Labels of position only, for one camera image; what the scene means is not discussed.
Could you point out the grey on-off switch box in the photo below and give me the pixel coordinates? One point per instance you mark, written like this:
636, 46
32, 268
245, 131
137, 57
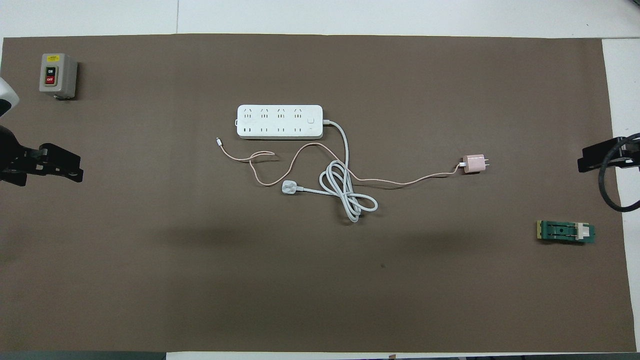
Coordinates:
58, 75

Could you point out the white three-pin plug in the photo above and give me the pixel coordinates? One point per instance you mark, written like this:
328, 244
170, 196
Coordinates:
290, 188

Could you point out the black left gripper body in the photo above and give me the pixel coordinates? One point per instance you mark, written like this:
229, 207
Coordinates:
11, 160

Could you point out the pink USB charger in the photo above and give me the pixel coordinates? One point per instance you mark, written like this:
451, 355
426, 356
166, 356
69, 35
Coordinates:
473, 163

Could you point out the white power strip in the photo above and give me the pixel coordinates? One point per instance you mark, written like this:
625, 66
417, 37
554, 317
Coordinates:
280, 121

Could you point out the green knife switch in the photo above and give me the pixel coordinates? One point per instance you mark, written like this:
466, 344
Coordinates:
562, 231

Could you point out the brown table mat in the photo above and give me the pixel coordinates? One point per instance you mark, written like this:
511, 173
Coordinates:
320, 280

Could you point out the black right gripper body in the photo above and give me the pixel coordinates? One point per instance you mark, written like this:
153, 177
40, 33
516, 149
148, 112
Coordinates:
632, 152

